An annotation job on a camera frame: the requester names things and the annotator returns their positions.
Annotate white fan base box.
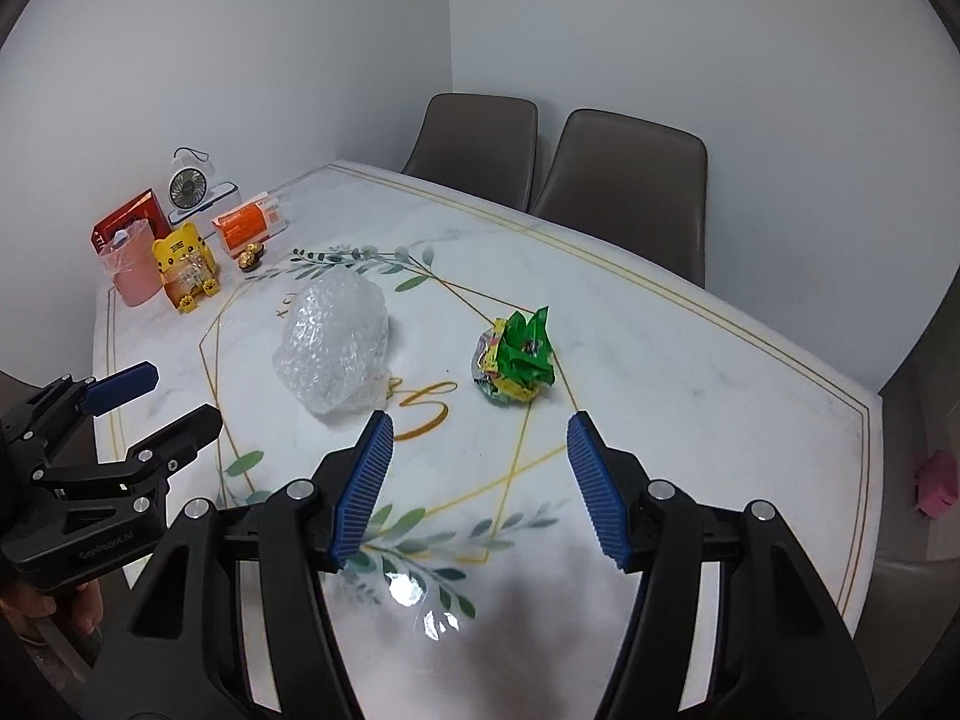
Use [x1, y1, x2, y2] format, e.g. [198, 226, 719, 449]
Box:
[167, 181, 241, 226]

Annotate person's left hand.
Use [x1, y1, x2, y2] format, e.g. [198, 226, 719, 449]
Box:
[2, 580, 104, 640]

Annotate green yellow snack wrapper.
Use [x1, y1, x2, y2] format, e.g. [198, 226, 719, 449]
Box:
[472, 305, 556, 406]

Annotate brown chair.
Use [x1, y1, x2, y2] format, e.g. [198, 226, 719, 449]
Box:
[402, 93, 539, 211]
[532, 109, 708, 286]

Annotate pink footstool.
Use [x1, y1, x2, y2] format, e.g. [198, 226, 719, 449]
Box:
[914, 450, 958, 518]

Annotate gold wrapped chocolates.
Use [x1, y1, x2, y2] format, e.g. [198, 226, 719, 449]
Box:
[236, 242, 265, 273]

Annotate brown chair far right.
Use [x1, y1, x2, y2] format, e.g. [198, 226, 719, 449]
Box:
[532, 109, 708, 286]

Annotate orange white medicine box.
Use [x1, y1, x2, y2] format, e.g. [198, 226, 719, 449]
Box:
[212, 192, 288, 259]

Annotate crumpled bubble wrap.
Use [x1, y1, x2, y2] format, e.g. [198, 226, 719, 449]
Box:
[272, 266, 391, 418]

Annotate small white desk fan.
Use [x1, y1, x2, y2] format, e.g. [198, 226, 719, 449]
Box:
[167, 146, 215, 208]

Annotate red gift box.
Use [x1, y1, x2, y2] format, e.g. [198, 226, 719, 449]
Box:
[89, 188, 172, 254]

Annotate pink cup with plastic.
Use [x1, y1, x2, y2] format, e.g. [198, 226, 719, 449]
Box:
[99, 218, 161, 307]

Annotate brown chair far left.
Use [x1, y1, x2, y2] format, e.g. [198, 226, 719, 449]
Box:
[402, 93, 539, 211]

